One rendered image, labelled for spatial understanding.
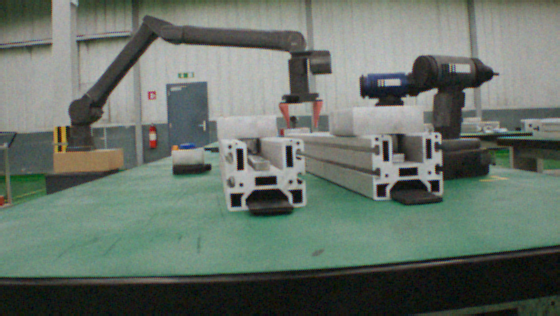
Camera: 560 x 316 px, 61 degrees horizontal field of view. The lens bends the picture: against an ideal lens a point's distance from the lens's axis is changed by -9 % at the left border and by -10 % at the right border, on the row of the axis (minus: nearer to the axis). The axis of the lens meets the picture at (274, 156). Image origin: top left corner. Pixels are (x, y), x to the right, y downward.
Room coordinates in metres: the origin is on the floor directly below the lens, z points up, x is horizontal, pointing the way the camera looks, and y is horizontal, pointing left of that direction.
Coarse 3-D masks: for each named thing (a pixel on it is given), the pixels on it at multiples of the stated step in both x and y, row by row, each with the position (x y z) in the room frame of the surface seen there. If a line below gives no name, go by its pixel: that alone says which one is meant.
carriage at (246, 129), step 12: (228, 120) 0.97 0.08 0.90; (240, 120) 0.97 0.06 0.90; (252, 120) 0.98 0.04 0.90; (264, 120) 0.98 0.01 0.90; (228, 132) 0.97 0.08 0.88; (240, 132) 0.97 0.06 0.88; (252, 132) 0.98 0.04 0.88; (264, 132) 0.98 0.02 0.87; (276, 132) 0.98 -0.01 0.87; (252, 144) 0.99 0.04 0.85
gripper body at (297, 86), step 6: (294, 78) 1.49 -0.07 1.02; (300, 78) 1.49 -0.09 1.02; (306, 78) 1.50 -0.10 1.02; (294, 84) 1.50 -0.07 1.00; (300, 84) 1.49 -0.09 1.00; (306, 84) 1.50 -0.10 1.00; (294, 90) 1.50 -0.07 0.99; (300, 90) 1.49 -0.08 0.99; (306, 90) 1.50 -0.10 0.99; (282, 96) 1.51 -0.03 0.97; (288, 96) 1.49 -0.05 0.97; (294, 96) 1.49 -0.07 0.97; (318, 96) 1.49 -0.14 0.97
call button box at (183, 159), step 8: (176, 152) 1.28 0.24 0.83; (184, 152) 1.28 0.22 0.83; (192, 152) 1.28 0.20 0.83; (200, 152) 1.28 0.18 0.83; (176, 160) 1.27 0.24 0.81; (184, 160) 1.28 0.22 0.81; (192, 160) 1.28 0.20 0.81; (200, 160) 1.28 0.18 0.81; (176, 168) 1.27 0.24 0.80; (184, 168) 1.28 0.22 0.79; (192, 168) 1.28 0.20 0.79; (200, 168) 1.28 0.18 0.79; (208, 168) 1.32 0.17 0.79
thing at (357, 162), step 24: (312, 144) 1.15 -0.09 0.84; (336, 144) 0.92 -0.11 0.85; (360, 144) 0.73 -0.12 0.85; (384, 144) 0.69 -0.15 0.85; (408, 144) 0.73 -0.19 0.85; (432, 144) 0.68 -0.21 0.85; (312, 168) 1.10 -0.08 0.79; (336, 168) 0.88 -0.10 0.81; (360, 168) 0.77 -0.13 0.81; (384, 168) 0.67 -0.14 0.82; (408, 168) 0.71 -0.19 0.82; (432, 168) 0.68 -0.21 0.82; (360, 192) 0.74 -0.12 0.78; (384, 192) 0.68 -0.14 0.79; (432, 192) 0.69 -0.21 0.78
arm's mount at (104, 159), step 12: (60, 156) 1.56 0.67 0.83; (72, 156) 1.56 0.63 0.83; (84, 156) 1.56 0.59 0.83; (96, 156) 1.57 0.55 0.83; (108, 156) 1.57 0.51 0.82; (120, 156) 1.72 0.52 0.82; (60, 168) 1.56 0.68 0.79; (72, 168) 1.56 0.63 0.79; (84, 168) 1.56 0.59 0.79; (96, 168) 1.57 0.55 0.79; (108, 168) 1.57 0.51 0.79
